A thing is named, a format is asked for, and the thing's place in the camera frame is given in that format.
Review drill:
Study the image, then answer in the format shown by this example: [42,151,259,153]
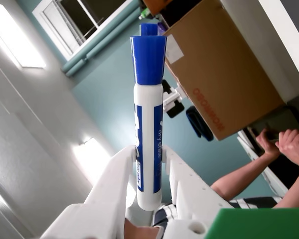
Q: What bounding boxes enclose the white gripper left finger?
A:
[40,145,137,239]

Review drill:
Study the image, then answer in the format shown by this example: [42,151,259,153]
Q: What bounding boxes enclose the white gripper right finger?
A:
[161,145,234,239]

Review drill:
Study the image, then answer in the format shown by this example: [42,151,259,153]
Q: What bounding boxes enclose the blue Expo dry-erase marker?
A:
[129,23,168,212]

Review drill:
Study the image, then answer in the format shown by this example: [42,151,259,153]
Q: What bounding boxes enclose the dark smartphone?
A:
[265,131,281,142]

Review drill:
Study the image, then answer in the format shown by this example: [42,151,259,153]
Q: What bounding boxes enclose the person's left hand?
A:
[255,128,282,159]

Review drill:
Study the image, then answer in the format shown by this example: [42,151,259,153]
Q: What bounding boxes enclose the person's right hand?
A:
[275,129,299,173]

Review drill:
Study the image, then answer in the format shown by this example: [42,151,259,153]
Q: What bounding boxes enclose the small rectangular ceiling light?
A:
[72,136,113,172]

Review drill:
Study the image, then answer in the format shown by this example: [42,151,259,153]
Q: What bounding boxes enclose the dark blue cloth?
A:
[185,106,215,142]

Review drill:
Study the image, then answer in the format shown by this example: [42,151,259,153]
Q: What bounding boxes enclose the white panel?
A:
[236,129,290,197]

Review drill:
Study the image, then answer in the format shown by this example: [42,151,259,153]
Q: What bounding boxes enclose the black tablet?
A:
[165,101,185,119]

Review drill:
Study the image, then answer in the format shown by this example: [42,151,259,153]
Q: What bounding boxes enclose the white device stand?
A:
[161,79,187,113]

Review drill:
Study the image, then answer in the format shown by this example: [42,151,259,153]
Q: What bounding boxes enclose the grey cabinet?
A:
[249,93,299,140]

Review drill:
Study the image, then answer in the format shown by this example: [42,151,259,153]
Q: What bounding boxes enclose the brown WOWROBO cardboard box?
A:
[161,0,286,141]

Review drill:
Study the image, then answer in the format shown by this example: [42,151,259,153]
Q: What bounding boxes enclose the white side desk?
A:
[219,0,299,104]

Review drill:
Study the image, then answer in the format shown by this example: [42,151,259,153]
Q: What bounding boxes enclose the white framed window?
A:
[31,0,138,60]

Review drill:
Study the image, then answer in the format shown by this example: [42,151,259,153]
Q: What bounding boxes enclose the large rectangular ceiling light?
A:
[0,3,47,69]

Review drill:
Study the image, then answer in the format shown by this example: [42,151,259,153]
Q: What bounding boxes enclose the green bottle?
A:
[139,6,150,20]

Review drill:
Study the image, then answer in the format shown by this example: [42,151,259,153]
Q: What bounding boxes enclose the brown wooden cabinet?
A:
[142,0,180,15]

